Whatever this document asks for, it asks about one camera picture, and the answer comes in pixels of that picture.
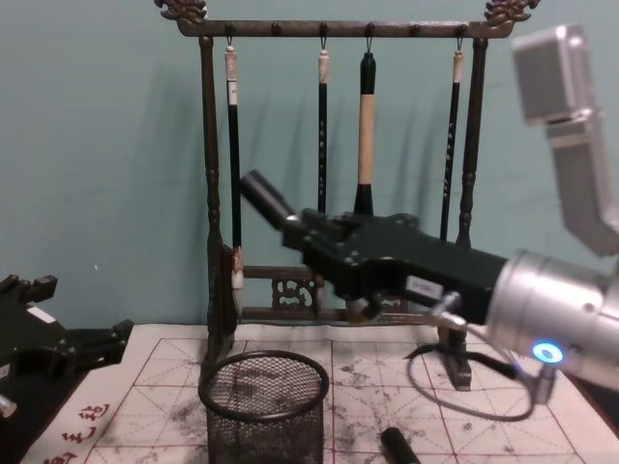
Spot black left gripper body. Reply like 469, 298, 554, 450
0, 288, 67, 391

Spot white gridded calligraphy mat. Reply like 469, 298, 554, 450
18, 322, 619, 464

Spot black mesh pen holder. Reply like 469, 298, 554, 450
198, 350, 332, 464

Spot dark wooden brush rack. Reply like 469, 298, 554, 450
154, 0, 539, 393

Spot dark gripper cable silver plug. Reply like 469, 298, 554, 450
403, 291, 555, 427

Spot thin black brush white cap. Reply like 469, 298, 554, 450
312, 49, 334, 316
223, 44, 247, 292
440, 49, 466, 243

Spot thick brush tan handle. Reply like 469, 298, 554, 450
344, 49, 384, 326

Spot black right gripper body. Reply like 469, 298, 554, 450
338, 211, 510, 326

